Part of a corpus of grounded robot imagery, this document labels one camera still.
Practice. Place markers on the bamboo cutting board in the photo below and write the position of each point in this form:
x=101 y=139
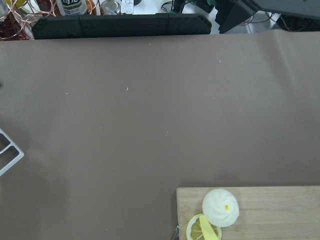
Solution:
x=275 y=213

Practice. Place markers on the lemon slice lower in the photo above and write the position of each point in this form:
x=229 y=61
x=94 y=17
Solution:
x=193 y=230

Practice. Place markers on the white steamed bun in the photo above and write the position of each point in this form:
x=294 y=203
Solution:
x=220 y=207

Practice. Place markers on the black bar on table edge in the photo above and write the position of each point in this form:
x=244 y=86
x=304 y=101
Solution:
x=111 y=26

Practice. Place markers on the copper wire bottle rack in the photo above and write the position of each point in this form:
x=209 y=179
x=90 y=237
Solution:
x=36 y=20

